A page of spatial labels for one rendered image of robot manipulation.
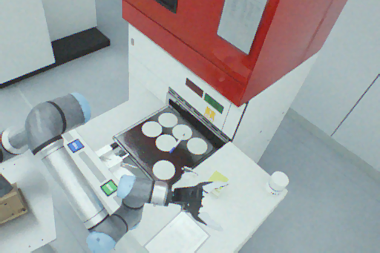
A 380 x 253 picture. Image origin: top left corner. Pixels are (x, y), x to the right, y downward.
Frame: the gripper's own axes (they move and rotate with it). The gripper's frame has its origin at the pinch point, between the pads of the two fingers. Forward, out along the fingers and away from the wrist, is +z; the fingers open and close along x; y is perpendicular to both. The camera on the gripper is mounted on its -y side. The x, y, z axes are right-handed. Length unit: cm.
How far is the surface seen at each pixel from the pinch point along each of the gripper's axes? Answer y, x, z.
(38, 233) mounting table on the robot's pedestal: 38, 20, -64
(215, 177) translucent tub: 21.2, -13.8, -0.1
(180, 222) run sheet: 22.6, 5.6, -10.8
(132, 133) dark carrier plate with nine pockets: 45, -32, -39
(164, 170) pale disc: 37.8, -16.3, -20.0
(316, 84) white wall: 111, -136, 101
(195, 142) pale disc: 42, -34, -7
